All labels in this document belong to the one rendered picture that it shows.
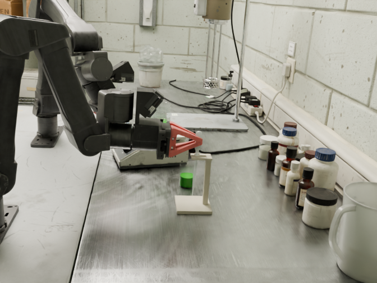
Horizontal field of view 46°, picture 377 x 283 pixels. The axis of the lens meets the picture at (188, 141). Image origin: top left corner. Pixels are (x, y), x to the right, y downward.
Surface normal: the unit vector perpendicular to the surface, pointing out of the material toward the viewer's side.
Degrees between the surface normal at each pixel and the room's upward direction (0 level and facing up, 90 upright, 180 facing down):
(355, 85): 90
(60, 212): 0
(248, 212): 0
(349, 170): 90
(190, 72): 90
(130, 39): 90
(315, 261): 0
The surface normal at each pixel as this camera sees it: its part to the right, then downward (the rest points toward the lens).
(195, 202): 0.06, -0.95
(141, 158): 0.33, 0.32
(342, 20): -0.99, -0.03
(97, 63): 0.59, 0.10
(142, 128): 0.10, 0.31
